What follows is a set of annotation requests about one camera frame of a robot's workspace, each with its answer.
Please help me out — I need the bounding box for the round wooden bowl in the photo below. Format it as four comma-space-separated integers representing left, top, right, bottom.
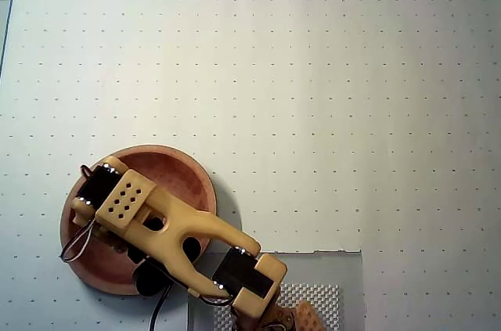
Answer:
59, 144, 217, 296

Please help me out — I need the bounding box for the black camera cable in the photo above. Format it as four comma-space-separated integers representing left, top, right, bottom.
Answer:
150, 286, 174, 331

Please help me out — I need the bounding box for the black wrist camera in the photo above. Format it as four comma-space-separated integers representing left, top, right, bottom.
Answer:
131, 217, 200, 297

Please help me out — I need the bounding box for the white mesh anti-slip pad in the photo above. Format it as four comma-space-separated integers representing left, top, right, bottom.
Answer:
213, 282, 341, 331

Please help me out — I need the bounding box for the servo wire at arm base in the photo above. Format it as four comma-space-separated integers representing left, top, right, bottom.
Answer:
198, 293, 232, 308

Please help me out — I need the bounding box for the gray base plate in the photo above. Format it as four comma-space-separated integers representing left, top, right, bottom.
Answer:
188, 250, 367, 331

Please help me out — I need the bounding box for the white dotted mat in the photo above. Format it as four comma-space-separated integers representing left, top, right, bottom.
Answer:
0, 0, 501, 331

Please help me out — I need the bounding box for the white red gripper servo wire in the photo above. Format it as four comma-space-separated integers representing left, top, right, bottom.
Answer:
58, 221, 99, 264

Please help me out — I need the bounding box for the tan robot base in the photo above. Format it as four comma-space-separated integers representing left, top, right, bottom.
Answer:
234, 299, 326, 331

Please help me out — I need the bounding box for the yellow gripper with servo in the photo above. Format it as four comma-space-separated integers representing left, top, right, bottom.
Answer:
97, 225, 131, 256

